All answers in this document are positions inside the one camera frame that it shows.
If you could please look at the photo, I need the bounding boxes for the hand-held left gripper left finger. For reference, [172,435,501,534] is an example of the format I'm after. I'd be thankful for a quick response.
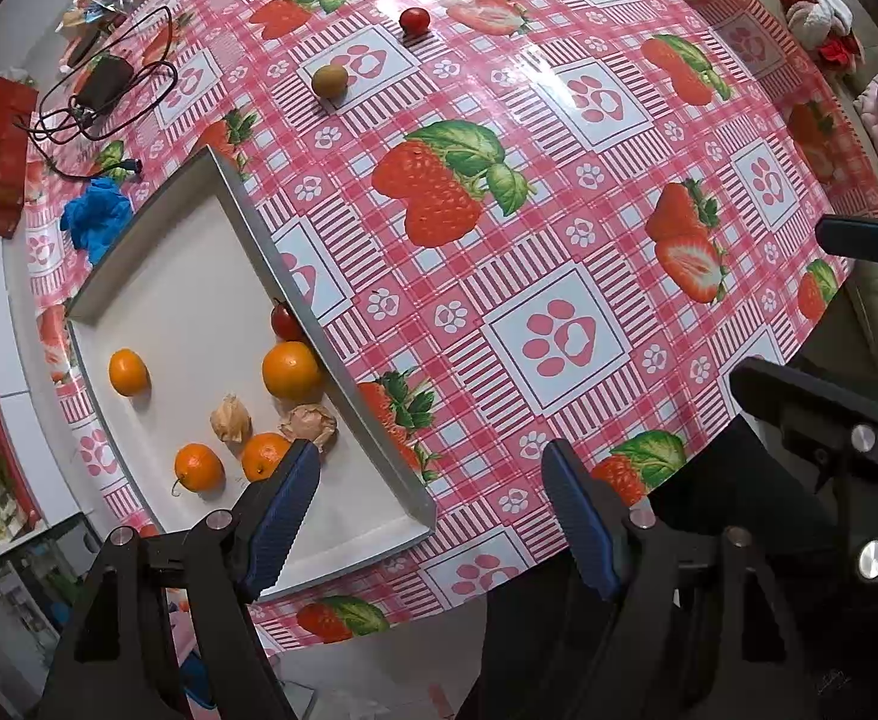
[37,439,323,720]

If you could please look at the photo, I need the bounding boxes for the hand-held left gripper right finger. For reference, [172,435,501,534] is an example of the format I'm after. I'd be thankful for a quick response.
[540,439,819,720]

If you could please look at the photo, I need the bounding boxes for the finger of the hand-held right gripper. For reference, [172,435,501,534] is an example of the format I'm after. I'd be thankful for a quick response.
[817,215,878,266]
[731,358,878,586]

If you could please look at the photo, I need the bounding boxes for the orange mandarin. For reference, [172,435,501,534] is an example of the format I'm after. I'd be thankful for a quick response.
[173,442,226,494]
[241,433,292,482]
[107,349,151,397]
[262,341,325,402]

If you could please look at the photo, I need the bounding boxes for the beige husked physalis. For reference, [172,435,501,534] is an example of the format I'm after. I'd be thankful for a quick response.
[209,392,252,445]
[280,403,338,455]

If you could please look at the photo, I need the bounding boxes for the grey metal tray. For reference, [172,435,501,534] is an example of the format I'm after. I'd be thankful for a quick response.
[64,146,440,605]

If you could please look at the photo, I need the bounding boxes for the person's dark trousers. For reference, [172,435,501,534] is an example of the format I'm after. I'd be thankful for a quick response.
[454,412,878,720]

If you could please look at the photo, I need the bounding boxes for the red and white plush toy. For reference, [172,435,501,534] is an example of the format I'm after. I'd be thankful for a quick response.
[769,0,866,74]

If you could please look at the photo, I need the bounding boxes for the pink strawberry print tablecloth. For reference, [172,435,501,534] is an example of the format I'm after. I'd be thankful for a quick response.
[0,0,878,646]

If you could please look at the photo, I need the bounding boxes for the blue rubber glove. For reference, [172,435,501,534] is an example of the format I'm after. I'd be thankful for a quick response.
[59,178,136,265]

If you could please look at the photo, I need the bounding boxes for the brown kiwi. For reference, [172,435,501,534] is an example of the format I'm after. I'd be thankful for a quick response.
[313,64,350,100]

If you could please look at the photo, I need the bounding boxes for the black power adapter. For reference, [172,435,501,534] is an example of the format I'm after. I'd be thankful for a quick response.
[74,56,136,110]

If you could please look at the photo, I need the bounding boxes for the black cable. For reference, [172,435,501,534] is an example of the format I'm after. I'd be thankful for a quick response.
[26,6,181,181]

